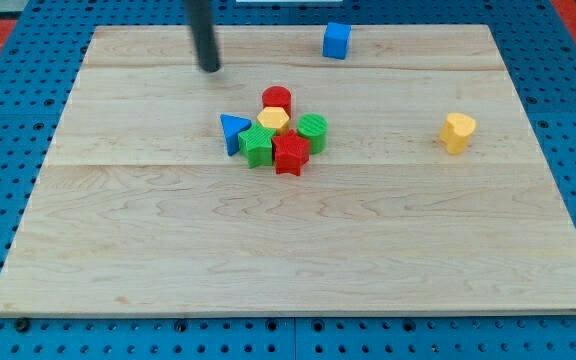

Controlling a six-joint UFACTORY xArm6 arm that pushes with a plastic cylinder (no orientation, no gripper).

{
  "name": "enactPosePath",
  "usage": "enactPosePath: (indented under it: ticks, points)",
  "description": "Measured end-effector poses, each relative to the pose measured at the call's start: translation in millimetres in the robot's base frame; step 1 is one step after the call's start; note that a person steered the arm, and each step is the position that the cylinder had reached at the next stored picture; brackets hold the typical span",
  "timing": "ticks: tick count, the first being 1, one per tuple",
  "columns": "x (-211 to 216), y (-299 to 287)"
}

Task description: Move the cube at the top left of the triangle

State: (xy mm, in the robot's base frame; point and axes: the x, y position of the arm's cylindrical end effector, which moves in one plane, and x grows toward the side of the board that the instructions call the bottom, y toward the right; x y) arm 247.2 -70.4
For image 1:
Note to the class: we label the red cylinder block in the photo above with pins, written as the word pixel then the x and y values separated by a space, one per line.
pixel 277 96

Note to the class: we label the yellow heart block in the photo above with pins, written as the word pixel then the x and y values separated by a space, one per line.
pixel 457 131

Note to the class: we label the blue triangle block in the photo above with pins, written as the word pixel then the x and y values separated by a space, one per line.
pixel 232 126

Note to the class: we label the red star block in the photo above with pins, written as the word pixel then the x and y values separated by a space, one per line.
pixel 291 153

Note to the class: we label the black cylindrical robot pusher stick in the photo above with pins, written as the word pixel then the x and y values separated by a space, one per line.
pixel 201 22

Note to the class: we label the green cylinder block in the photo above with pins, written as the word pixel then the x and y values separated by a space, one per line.
pixel 313 127

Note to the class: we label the blue cube block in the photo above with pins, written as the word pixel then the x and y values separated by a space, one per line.
pixel 336 40

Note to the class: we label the light wooden board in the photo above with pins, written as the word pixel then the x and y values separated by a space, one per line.
pixel 138 211

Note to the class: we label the green star block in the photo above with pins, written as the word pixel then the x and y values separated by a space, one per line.
pixel 256 145

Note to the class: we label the yellow hexagon block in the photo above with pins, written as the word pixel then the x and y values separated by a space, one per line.
pixel 275 118

